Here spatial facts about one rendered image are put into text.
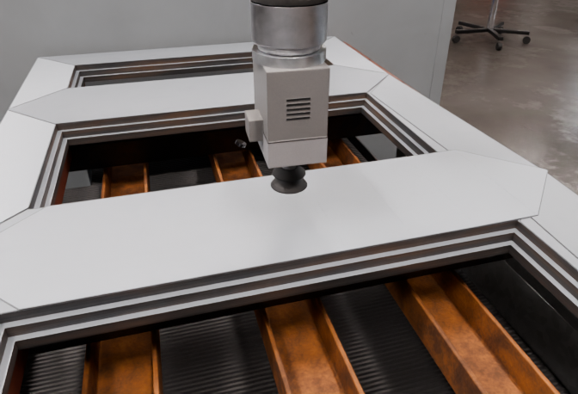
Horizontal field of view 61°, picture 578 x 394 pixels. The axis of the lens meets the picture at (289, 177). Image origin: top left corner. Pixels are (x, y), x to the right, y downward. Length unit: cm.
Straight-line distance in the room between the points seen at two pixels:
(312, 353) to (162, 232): 24
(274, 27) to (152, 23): 87
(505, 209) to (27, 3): 110
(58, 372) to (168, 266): 39
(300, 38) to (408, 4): 104
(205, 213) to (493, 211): 35
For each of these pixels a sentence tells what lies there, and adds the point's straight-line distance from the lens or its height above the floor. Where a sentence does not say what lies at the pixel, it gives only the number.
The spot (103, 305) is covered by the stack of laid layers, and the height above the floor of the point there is 84.
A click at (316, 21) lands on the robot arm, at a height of 108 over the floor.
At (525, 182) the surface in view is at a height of 85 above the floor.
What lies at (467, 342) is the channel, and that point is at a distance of 71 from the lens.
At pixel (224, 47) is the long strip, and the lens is 127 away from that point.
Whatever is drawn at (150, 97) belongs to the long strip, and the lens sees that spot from 97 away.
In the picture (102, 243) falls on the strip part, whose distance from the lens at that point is 58.
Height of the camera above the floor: 118
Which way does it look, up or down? 30 degrees down
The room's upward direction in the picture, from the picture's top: straight up
